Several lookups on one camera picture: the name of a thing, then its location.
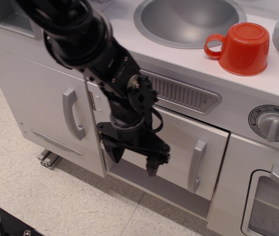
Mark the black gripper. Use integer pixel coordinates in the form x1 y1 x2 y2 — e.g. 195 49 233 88
97 122 170 177

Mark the white cabinet door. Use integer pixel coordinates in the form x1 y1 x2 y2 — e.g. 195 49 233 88
87 81 230 202

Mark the silver cabinet door handle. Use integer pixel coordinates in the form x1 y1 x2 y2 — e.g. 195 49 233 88
187 140 207 194

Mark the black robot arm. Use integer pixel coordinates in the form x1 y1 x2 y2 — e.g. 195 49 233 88
18 0 170 177

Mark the silver vent grille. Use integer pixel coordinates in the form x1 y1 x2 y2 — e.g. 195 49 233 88
141 70 222 114

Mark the white toy fridge door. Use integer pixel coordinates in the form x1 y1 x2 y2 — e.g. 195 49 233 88
0 49 106 177

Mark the silver fridge nameplate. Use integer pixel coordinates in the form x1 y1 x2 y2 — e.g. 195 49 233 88
30 129 84 156

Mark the white toy oven door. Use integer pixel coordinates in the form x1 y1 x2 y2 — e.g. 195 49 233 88
207 134 279 236

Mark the white toy kitchen body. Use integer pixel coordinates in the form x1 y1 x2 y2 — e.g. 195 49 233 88
0 0 279 236

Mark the silver toy sink bowl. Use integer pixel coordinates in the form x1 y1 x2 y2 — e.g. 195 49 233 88
133 0 247 49

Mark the grey timer knob dial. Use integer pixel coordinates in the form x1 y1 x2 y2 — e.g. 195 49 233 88
248 105 279 143

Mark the orange plastic cup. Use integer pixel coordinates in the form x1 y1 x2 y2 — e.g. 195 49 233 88
204 22 270 76

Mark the aluminium extrusion rail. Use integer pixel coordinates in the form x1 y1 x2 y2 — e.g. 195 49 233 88
37 149 62 170

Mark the silver fridge door handle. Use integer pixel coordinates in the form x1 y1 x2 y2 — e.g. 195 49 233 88
62 88 86 141

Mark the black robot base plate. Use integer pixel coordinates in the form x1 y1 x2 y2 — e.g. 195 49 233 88
0 208 43 236

